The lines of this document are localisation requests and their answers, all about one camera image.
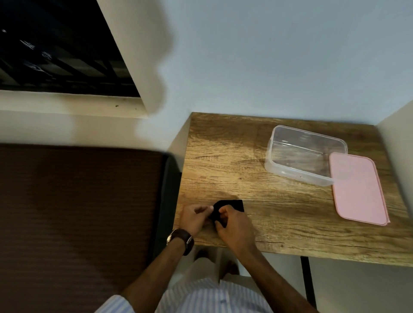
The person's right hand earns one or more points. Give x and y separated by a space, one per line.
237 229

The person's left hand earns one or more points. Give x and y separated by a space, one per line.
193 220

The person's left fingers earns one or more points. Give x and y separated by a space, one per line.
204 209

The person's right fingers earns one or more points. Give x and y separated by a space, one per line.
222 216

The black cloth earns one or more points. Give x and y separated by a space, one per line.
230 205

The person's right forearm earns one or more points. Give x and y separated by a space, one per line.
274 282

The person's left forearm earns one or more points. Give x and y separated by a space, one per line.
155 274

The brown leather wristwatch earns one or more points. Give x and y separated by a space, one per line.
182 238

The person's light trousers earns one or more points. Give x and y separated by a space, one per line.
206 267

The striped shirt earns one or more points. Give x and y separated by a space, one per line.
209 298

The clear plastic container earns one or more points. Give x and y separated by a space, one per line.
301 154

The black table leg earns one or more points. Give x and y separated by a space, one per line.
308 283

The brown bed mattress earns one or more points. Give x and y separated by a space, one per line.
77 225

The pink container lid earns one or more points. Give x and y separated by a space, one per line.
358 188

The dark window with bars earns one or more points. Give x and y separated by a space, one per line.
61 48

